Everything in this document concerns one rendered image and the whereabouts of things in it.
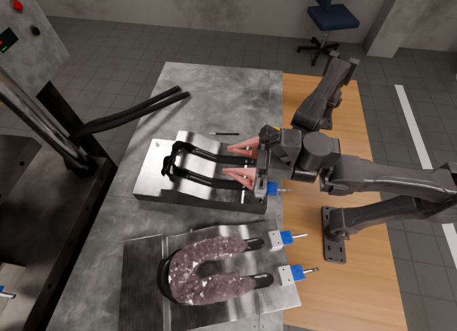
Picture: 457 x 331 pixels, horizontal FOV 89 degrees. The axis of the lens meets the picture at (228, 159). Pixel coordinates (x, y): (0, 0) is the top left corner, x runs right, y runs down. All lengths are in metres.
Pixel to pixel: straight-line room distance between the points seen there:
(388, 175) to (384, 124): 2.09
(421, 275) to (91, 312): 1.85
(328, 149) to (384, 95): 2.52
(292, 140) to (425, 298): 1.71
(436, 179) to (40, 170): 1.35
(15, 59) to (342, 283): 1.29
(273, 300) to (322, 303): 0.17
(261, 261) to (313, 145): 0.47
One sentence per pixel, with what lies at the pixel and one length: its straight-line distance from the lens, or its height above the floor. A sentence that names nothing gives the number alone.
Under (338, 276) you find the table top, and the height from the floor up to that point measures 0.80.
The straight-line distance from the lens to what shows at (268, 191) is 0.83.
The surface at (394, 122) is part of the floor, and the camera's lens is 2.73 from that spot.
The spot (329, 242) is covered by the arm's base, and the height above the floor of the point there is 0.81.
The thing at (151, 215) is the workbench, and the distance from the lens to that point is 0.95.
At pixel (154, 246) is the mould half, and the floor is 0.91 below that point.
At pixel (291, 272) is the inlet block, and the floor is 0.88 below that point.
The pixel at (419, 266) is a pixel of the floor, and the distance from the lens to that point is 2.09.
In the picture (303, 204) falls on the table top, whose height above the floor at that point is 0.80.
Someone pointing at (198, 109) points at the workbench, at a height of 0.80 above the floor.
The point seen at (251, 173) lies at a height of 1.23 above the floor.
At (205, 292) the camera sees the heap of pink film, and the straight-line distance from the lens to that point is 0.75.
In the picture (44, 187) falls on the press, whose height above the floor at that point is 0.79.
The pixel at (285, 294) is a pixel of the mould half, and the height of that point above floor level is 0.85.
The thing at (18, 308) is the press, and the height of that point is 0.79.
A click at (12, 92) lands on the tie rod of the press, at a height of 1.22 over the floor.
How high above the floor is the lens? 1.65
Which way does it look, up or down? 57 degrees down
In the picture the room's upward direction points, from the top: straight up
